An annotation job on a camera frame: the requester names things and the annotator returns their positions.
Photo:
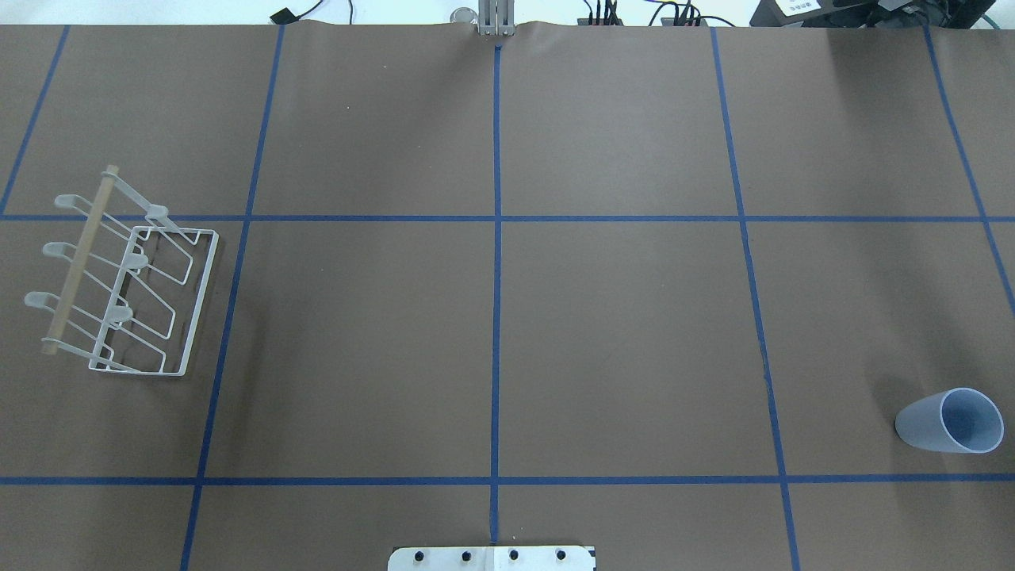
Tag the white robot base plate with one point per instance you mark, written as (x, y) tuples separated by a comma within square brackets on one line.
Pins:
[(493, 558)]

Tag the aluminium frame post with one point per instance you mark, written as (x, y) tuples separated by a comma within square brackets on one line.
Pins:
[(496, 18)]

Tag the white wire cup holder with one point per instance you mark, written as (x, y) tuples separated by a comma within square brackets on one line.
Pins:
[(135, 286)]

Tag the light blue plastic cup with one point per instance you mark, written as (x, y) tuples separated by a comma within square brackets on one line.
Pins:
[(959, 420)]

